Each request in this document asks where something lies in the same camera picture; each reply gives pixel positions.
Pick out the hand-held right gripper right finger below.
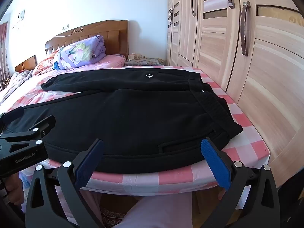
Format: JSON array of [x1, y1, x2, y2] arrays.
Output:
[[201, 137, 281, 228]]

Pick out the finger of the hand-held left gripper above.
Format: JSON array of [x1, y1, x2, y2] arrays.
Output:
[[0, 107, 24, 124], [0, 115, 56, 156]]

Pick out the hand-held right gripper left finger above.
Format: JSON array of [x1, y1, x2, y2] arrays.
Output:
[[25, 138, 105, 228]]

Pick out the black pants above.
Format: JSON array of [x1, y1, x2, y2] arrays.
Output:
[[2, 67, 243, 174]]

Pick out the person's left hand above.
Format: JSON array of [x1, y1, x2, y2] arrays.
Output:
[[4, 171, 24, 203]]

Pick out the grey patterned blanket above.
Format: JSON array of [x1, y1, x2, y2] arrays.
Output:
[[0, 70, 34, 93]]

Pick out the red white checkered cloth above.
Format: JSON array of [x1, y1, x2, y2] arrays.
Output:
[[5, 66, 271, 220]]

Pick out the small wooden headboard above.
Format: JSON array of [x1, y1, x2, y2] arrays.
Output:
[[15, 55, 38, 73]]

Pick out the orange floral pillow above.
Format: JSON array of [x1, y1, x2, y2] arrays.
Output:
[[32, 46, 65, 76]]

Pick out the red patterned curtain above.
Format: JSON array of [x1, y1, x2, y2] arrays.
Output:
[[0, 22, 9, 91]]

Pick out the person's leg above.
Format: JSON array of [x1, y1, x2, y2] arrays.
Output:
[[117, 193, 193, 228]]

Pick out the purple floral pillow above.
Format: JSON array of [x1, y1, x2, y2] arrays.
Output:
[[53, 35, 106, 71]]

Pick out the white air conditioner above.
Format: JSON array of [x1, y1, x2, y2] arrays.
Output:
[[11, 9, 25, 29]]

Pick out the pink bed sheet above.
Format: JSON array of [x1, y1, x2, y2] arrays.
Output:
[[0, 54, 127, 111]]

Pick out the light wooden wardrobe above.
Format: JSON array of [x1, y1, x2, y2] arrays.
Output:
[[166, 0, 304, 188]]

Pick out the cloth-covered nightstand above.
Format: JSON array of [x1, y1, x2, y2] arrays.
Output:
[[124, 57, 166, 67]]

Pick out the wooden bed headboard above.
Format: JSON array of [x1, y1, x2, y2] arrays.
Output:
[[45, 20, 129, 59]]

